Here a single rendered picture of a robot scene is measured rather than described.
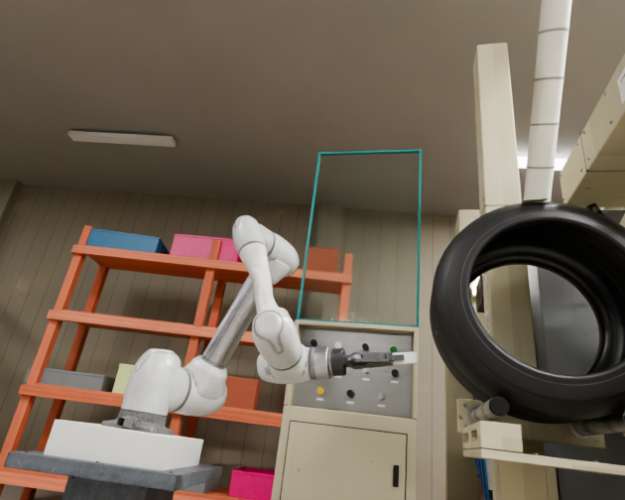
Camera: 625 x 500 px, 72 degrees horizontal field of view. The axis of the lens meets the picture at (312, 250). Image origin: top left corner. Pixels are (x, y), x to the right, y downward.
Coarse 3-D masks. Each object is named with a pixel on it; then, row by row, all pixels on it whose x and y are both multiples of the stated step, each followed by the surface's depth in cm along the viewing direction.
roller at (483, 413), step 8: (488, 400) 105; (496, 400) 101; (504, 400) 101; (480, 408) 113; (488, 408) 102; (496, 408) 100; (504, 408) 100; (472, 416) 127; (480, 416) 115; (488, 416) 106; (496, 416) 101
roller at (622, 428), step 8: (608, 416) 103; (616, 416) 99; (624, 416) 95; (576, 424) 122; (584, 424) 116; (592, 424) 111; (600, 424) 107; (608, 424) 103; (616, 424) 99; (624, 424) 95; (576, 432) 123; (584, 432) 118; (592, 432) 113; (600, 432) 109; (608, 432) 105; (616, 432) 102; (624, 432) 99
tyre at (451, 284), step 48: (480, 240) 115; (528, 240) 138; (576, 240) 129; (624, 240) 108; (576, 288) 135; (624, 288) 124; (480, 336) 105; (624, 336) 123; (480, 384) 106; (528, 384) 99; (576, 384) 97; (624, 384) 95
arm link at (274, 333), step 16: (240, 256) 152; (256, 256) 148; (256, 272) 144; (256, 288) 128; (272, 288) 133; (256, 304) 120; (272, 304) 118; (256, 320) 107; (272, 320) 106; (288, 320) 108; (256, 336) 106; (272, 336) 105; (288, 336) 107; (272, 352) 107; (288, 352) 109
